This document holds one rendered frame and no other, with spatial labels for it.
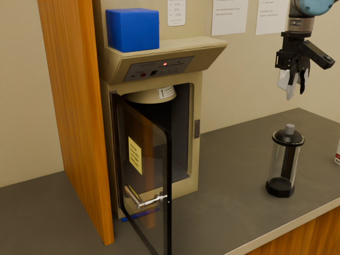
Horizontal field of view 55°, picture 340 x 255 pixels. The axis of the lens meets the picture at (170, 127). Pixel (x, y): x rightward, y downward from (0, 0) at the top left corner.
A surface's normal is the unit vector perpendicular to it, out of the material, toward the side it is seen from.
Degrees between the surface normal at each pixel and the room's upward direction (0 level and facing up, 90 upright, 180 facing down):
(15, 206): 0
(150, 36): 90
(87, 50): 90
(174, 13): 90
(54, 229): 0
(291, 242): 90
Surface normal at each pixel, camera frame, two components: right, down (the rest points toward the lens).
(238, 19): 0.51, 0.36
